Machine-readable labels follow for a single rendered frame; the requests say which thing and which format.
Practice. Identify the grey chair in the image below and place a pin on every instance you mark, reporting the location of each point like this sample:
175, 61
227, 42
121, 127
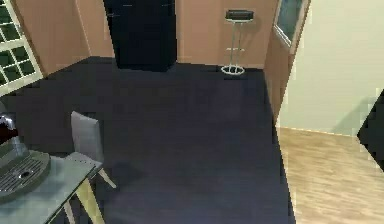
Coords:
86, 136

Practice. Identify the black fridge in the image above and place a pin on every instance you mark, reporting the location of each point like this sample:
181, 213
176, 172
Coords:
143, 33

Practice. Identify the black seat bar stool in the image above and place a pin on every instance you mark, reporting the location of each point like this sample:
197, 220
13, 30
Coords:
238, 15

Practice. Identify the glass top table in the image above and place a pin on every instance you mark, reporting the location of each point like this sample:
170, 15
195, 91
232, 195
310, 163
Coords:
50, 190

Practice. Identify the black cabinet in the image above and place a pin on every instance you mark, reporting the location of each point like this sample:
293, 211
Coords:
373, 133

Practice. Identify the white grid window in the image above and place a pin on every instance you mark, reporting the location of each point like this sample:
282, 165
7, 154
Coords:
13, 50

